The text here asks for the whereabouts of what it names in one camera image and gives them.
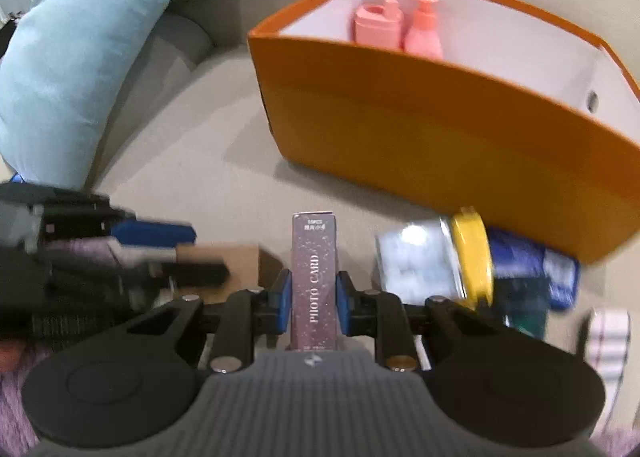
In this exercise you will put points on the dark jar with green label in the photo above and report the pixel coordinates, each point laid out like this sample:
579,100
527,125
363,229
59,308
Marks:
522,307

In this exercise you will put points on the light blue pillow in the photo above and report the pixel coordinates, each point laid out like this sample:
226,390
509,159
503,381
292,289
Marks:
75,62

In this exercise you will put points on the yellow tape measure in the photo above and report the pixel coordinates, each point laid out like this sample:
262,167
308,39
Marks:
472,247

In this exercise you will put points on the purple speckled card box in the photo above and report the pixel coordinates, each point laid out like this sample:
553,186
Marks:
315,277

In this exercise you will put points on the beige sofa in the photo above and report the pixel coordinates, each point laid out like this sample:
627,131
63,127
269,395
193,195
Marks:
200,137

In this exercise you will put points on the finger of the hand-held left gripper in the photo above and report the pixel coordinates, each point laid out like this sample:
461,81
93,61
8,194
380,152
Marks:
200,273
150,232

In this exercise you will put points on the pale blue white packet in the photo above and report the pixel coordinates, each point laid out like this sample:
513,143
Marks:
415,257

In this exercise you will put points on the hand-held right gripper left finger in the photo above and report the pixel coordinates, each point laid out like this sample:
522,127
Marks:
281,302

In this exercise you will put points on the brown cardboard box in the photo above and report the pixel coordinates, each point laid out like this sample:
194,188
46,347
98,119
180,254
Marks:
240,257

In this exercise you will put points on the pink pump bottle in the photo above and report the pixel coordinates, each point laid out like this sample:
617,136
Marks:
422,34

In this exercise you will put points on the purple knit clothing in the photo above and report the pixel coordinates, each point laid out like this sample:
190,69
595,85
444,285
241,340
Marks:
10,412

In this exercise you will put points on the blue can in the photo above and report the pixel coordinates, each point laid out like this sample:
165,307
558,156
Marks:
520,257

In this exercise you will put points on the orange storage box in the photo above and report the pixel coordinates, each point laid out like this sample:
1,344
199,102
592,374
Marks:
400,137

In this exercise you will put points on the pink jug bottle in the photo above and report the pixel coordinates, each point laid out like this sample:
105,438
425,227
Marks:
377,24

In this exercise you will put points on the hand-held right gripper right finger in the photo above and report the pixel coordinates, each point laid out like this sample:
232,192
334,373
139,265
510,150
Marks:
344,304

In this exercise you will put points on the striped cloth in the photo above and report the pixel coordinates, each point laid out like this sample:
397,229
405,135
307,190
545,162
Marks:
607,342

